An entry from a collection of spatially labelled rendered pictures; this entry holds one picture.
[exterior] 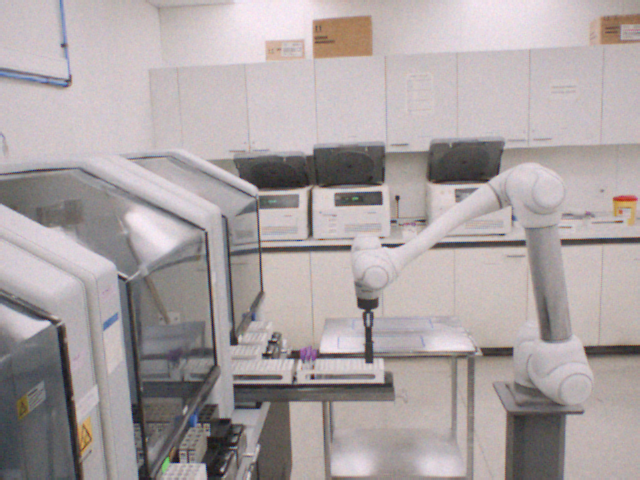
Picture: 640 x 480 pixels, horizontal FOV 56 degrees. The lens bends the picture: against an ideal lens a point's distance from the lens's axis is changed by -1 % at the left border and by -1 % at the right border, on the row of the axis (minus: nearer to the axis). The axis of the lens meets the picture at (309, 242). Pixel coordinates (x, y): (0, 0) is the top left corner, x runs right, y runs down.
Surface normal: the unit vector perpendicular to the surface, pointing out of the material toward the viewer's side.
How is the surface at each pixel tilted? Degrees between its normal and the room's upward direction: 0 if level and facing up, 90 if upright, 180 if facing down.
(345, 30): 91
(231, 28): 90
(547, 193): 84
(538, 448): 90
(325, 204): 59
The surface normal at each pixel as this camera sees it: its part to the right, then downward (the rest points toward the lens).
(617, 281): -0.08, 0.18
